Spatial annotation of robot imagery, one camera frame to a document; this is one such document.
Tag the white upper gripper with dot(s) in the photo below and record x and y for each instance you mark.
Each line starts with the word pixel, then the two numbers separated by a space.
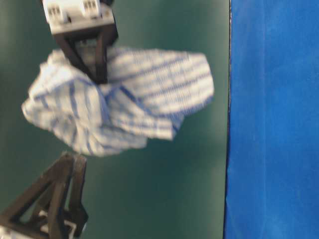
pixel 72 15

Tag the white blue-striped towel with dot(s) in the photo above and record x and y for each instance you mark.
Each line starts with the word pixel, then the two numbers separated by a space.
pixel 148 94

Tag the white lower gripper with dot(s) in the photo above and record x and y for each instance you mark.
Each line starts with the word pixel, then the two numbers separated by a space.
pixel 66 217

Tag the blue cloth table cover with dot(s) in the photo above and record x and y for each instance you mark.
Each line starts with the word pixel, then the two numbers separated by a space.
pixel 272 167

